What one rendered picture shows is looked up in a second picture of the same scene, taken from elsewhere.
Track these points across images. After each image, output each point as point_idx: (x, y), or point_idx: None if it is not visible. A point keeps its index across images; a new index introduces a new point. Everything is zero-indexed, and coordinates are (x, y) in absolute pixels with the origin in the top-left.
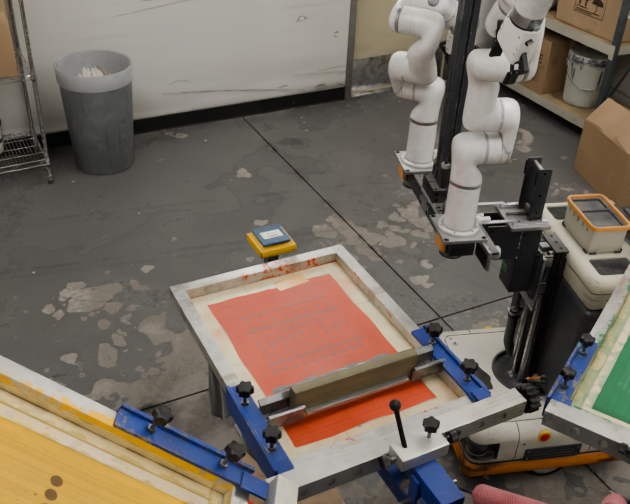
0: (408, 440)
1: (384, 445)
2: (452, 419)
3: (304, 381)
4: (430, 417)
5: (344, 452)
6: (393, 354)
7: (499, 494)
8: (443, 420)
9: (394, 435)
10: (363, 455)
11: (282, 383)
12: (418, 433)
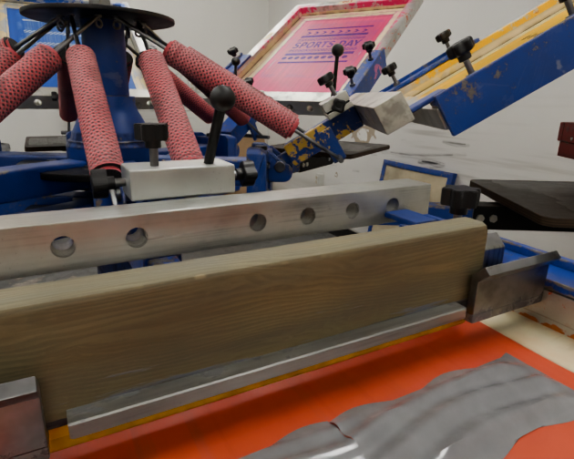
0: (197, 165)
1: (239, 198)
2: (59, 215)
3: (497, 424)
4: (148, 124)
5: (314, 194)
6: (117, 283)
7: (105, 123)
8: (84, 214)
9: (213, 203)
10: (280, 192)
11: None
12: (172, 168)
